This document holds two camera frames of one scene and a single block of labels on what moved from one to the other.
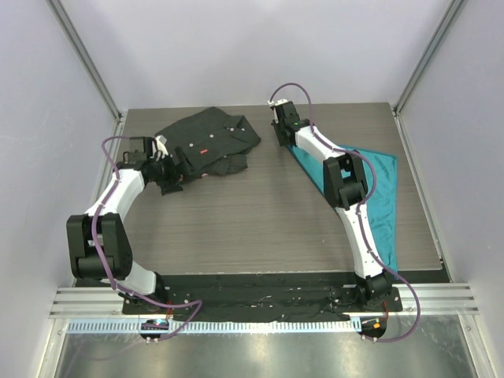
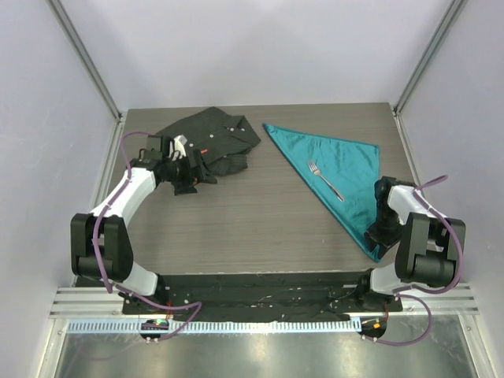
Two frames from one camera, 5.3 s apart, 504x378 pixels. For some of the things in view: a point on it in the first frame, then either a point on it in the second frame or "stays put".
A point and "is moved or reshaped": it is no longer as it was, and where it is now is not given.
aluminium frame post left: [74, 38] stays put
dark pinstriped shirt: [214, 142] stays put
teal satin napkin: [379, 173] is moved or reshaped
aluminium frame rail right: [452, 13] stays put
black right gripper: [276, 125] → [374, 238]
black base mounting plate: [239, 294] stays put
